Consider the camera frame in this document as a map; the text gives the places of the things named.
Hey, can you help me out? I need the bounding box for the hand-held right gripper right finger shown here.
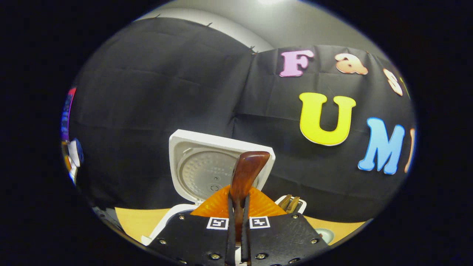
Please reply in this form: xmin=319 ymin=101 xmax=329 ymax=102
xmin=242 ymin=186 xmax=330 ymax=266

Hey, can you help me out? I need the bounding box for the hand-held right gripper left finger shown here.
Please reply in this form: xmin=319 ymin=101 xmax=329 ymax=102
xmin=148 ymin=185 xmax=237 ymax=266

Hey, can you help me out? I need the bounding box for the brown wooden spoon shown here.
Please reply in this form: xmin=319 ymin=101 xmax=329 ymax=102
xmin=230 ymin=151 xmax=271 ymax=244

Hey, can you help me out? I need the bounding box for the white rice cooker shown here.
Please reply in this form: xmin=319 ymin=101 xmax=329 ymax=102
xmin=142 ymin=129 xmax=276 ymax=246

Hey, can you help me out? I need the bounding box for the brown bread slice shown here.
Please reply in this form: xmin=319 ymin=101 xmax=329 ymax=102
xmin=279 ymin=194 xmax=301 ymax=214

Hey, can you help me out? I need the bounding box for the white toaster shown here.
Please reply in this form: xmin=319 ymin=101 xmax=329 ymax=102
xmin=275 ymin=195 xmax=307 ymax=215

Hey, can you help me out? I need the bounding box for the pale green plate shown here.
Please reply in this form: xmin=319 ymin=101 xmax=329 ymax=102
xmin=316 ymin=228 xmax=335 ymax=245

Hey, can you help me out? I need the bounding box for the black backdrop cloth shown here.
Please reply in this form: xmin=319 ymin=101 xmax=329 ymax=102
xmin=68 ymin=17 xmax=417 ymax=224

